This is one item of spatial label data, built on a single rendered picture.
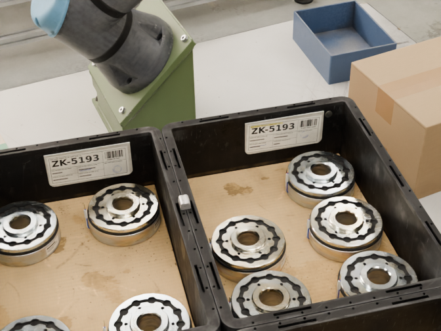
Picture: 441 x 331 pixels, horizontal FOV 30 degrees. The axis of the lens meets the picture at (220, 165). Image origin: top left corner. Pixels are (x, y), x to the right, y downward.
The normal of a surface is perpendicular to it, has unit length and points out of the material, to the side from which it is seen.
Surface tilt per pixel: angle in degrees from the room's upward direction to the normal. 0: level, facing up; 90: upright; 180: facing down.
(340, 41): 0
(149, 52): 63
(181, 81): 90
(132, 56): 75
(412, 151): 90
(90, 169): 90
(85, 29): 102
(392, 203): 90
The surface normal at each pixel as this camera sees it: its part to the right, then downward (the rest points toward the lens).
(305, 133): 0.24, 0.62
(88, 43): 0.14, 0.79
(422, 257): -0.97, 0.16
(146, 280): -0.02, -0.77
